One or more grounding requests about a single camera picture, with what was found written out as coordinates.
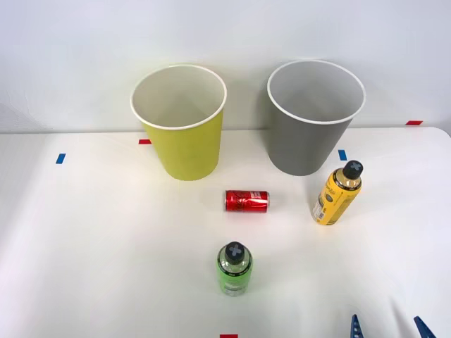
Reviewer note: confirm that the red drink can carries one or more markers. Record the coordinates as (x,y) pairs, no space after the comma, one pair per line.
(246,201)

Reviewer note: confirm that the green plastic bottle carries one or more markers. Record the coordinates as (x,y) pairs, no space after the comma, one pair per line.
(234,278)

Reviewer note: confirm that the yellow-green plastic waste bin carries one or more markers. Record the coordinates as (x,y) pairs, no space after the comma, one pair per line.
(190,151)

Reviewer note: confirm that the yellow plastic bottle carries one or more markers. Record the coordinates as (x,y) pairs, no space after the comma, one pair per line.
(334,202)

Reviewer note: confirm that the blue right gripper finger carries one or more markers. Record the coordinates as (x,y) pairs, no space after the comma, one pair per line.
(357,329)
(425,330)

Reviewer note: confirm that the grey plastic waste bin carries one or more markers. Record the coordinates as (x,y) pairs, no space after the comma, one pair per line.
(303,148)

